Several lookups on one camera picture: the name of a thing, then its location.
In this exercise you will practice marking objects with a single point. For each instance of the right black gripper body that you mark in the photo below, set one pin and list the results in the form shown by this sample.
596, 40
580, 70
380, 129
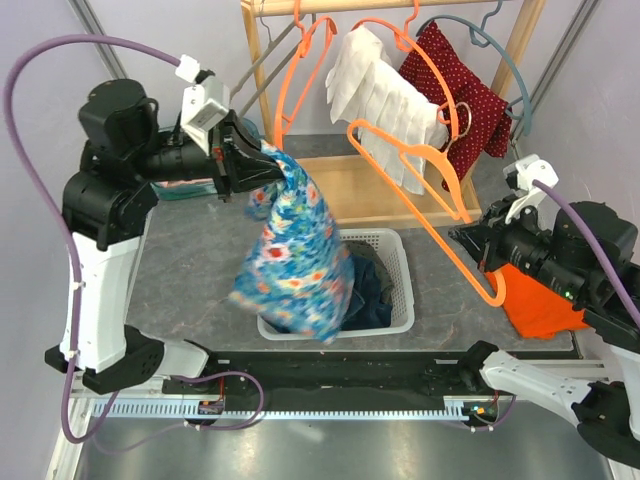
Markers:
501, 241

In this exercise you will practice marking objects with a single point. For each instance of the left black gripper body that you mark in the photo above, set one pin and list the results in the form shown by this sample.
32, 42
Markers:
228, 166

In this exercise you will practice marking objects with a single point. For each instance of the blue floral garment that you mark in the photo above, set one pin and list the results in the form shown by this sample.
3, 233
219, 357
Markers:
298, 275

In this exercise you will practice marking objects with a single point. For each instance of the blue denim skirt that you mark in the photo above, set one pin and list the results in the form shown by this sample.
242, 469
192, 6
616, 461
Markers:
371, 304

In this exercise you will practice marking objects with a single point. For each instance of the beige clothes hanger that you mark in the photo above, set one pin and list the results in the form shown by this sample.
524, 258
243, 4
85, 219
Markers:
261, 44

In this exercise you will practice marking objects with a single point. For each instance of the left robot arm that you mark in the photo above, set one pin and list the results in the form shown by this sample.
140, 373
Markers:
105, 208

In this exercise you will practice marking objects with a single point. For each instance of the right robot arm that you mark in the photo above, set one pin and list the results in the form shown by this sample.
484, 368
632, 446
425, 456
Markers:
563, 264

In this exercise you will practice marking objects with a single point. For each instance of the grey-blue clothes hanger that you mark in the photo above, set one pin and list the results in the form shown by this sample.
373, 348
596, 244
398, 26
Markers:
519, 109

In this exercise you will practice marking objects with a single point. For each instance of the orange hanger of white garment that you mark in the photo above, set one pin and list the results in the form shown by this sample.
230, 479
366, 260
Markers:
402, 148

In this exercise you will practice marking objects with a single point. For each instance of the teal tub with clothes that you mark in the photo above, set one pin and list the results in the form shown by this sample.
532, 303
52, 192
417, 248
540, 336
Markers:
185, 187

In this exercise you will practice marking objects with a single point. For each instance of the orange folded cloth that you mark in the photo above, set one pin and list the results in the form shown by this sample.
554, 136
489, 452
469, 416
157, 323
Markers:
534, 311

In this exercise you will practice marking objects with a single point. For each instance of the wooden clothes rack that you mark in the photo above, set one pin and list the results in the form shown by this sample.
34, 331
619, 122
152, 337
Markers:
353, 187

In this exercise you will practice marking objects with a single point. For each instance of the white plastic basket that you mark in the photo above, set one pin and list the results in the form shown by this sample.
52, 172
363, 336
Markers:
388, 245

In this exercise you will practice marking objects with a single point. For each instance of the red dotted garment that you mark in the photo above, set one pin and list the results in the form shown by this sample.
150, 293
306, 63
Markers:
482, 114

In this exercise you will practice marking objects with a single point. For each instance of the white garment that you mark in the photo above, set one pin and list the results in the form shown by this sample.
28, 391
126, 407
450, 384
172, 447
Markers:
363, 85

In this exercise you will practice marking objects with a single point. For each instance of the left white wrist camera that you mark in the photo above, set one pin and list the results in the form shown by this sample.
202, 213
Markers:
205, 102

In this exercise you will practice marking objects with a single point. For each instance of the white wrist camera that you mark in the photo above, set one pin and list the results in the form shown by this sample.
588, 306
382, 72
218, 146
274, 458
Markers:
205, 102
520, 177

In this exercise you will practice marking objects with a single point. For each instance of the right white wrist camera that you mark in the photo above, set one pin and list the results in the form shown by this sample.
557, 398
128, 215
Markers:
520, 177

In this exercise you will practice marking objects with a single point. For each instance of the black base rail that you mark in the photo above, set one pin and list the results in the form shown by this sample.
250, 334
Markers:
350, 381

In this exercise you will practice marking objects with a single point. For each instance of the light blue cable duct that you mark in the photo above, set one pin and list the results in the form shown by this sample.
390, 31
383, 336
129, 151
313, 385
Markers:
194, 408

